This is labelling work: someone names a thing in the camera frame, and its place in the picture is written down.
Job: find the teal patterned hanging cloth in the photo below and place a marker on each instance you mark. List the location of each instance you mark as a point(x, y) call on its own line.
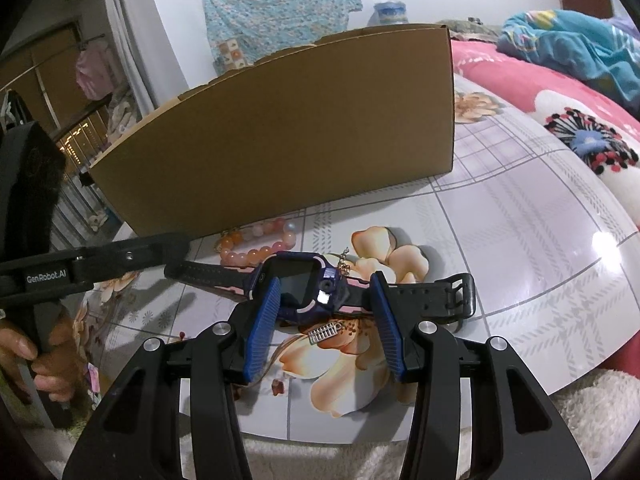
point(270, 5)

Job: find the purple pillow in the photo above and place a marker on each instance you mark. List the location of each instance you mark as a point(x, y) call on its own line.
point(622, 25)

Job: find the silver abacus charm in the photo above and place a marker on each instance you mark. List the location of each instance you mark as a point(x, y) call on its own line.
point(325, 334)

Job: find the pink floral bedsheet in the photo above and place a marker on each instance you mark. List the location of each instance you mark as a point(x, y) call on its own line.
point(500, 70)

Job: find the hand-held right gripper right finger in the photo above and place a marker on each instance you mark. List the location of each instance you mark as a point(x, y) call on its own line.
point(387, 330)

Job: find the brown cardboard box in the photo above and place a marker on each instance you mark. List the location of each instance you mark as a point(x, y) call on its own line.
point(300, 135)

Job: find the pink hanging garment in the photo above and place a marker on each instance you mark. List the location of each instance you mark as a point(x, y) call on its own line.
point(92, 70)

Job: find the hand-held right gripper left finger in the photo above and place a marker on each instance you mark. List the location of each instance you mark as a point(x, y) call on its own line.
point(262, 330)

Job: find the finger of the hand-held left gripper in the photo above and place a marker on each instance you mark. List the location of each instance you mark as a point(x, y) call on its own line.
point(130, 257)

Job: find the brown wooden cabinet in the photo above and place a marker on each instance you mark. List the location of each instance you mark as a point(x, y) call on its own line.
point(45, 75)

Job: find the olive patterned pillow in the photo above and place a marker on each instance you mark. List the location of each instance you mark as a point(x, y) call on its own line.
point(470, 30)

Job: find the black object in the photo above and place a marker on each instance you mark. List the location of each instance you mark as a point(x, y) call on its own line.
point(295, 280)

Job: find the person's left hand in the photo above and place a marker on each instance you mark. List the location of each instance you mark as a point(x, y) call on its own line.
point(15, 342)

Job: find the blue patterned quilt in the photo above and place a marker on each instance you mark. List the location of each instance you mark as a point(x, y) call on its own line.
point(565, 40)

